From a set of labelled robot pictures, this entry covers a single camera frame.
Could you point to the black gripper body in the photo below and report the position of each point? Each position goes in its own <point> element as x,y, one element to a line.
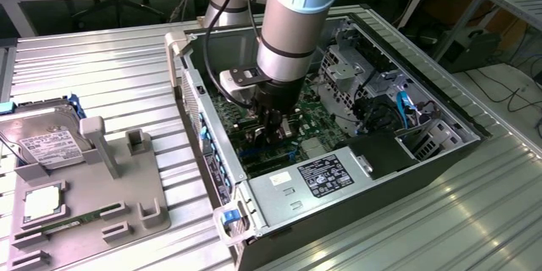
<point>276,95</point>

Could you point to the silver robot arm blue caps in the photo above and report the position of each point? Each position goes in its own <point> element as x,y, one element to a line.
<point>292,30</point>

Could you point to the green motherboard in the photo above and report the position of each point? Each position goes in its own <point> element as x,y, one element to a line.
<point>312,131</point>

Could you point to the silver chipset heat sink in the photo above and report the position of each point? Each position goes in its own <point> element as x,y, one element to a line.
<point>315,148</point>

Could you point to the metal disk bay cage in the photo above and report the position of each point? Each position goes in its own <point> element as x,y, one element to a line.
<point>343,74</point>

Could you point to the silver power supply unit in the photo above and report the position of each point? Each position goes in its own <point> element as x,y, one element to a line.
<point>304,185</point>

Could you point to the blue case latch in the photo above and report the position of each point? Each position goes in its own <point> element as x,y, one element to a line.
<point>229,216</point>

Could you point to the open black PC case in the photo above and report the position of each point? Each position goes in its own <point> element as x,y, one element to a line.
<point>380,195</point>

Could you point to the blue disk caddy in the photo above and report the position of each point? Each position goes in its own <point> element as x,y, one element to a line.
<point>76,106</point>

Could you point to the black office chair base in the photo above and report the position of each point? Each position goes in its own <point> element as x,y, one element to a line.
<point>113,7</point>

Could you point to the black box on floor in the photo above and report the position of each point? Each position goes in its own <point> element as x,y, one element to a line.
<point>470,50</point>

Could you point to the grey parts rack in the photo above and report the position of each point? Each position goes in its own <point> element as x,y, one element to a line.
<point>84,207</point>

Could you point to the green RAM stick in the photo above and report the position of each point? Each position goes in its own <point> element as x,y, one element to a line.
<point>80,221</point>

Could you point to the silver hard disk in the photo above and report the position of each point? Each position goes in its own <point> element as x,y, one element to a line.
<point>41,144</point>

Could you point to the silver CPU chip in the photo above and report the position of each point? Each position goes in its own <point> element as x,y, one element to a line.
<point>41,202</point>

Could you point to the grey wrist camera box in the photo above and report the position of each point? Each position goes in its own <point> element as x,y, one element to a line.
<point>232,85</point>

